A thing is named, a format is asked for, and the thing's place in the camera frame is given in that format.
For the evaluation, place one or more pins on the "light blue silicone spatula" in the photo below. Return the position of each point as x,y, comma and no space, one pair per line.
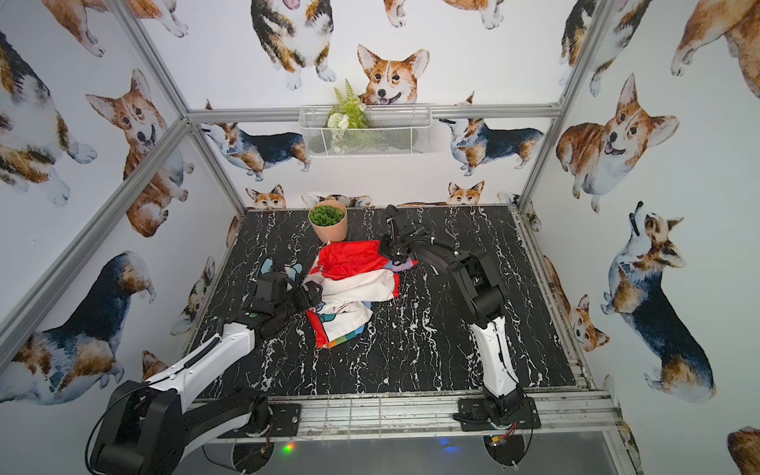
270,264

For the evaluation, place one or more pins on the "green fern with flower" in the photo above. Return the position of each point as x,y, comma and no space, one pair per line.
347,122

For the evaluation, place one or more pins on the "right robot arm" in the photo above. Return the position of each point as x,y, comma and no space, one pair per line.
480,297

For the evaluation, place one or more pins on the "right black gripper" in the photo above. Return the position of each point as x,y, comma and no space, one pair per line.
383,248

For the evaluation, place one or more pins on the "beige plant pot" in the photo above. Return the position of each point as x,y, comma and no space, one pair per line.
335,233

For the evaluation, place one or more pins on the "aluminium front rail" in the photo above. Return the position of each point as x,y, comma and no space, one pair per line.
333,418

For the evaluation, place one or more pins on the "green succulent plant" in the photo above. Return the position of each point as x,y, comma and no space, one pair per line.
326,216

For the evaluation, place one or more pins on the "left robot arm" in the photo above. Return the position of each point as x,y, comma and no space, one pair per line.
150,426

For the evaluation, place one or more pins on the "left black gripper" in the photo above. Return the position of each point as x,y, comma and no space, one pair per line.
294,295

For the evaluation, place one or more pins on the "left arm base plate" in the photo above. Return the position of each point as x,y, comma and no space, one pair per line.
282,420

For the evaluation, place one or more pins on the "rainbow hooded kids jacket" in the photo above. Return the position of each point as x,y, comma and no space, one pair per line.
353,275

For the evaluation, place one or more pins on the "white wire wall basket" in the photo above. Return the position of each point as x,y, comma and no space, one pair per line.
374,131

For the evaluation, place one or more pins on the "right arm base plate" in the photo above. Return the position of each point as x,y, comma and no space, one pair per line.
488,415

